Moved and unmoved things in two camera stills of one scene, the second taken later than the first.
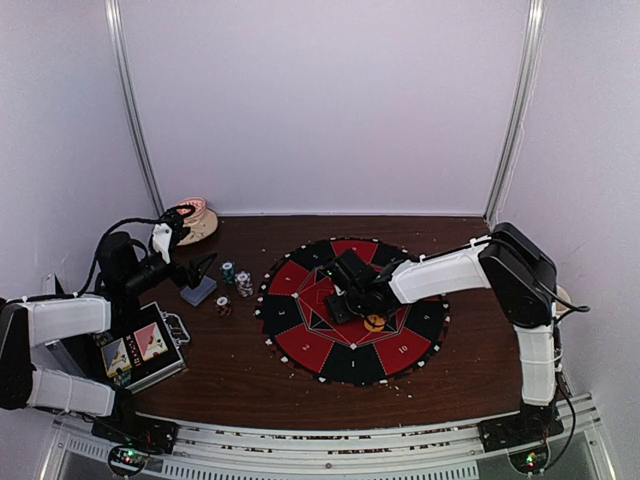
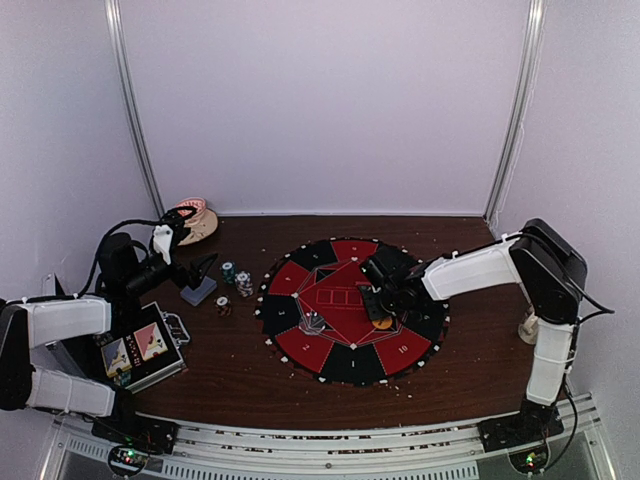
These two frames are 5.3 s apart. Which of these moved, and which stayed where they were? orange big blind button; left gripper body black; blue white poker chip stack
Moved: orange big blind button
Stayed: left gripper body black; blue white poker chip stack
